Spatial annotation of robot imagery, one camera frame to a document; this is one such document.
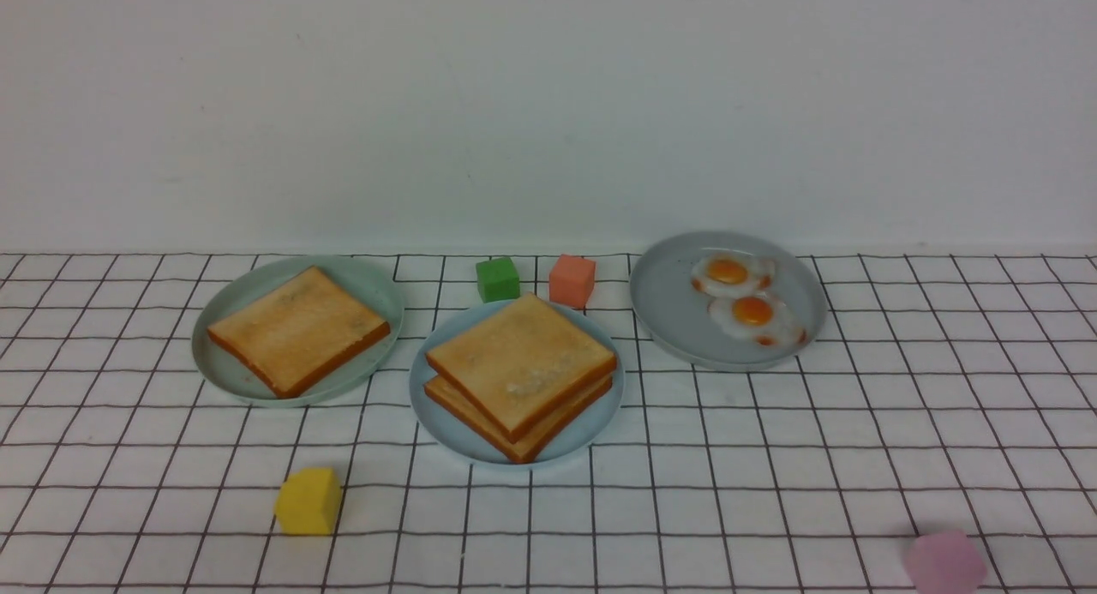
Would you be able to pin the toast slice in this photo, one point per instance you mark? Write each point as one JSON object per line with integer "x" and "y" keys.
{"x": 300, "y": 332}
{"x": 526, "y": 449}
{"x": 520, "y": 364}

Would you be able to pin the orange foam cube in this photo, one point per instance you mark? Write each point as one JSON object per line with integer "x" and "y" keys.
{"x": 571, "y": 281}

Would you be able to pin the green foam cube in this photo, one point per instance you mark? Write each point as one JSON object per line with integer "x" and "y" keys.
{"x": 498, "y": 280}

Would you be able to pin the light blue plate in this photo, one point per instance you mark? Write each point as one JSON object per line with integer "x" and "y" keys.
{"x": 454, "y": 436}

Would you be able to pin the grey plate with eggs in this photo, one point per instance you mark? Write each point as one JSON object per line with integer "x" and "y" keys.
{"x": 675, "y": 314}

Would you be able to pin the rear fried egg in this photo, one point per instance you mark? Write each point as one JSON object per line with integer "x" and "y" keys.
{"x": 727, "y": 274}

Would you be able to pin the fried egg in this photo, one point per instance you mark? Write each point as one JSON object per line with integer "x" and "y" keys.
{"x": 727, "y": 274}
{"x": 761, "y": 319}

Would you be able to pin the middle fried egg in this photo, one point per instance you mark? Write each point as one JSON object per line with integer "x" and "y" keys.
{"x": 761, "y": 319}

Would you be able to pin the pale green plate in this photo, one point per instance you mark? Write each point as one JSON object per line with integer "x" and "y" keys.
{"x": 367, "y": 281}

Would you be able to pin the yellow foam cube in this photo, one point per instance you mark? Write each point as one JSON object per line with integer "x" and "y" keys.
{"x": 309, "y": 502}

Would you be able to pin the pink foam cube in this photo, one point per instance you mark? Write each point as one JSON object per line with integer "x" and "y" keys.
{"x": 944, "y": 562}

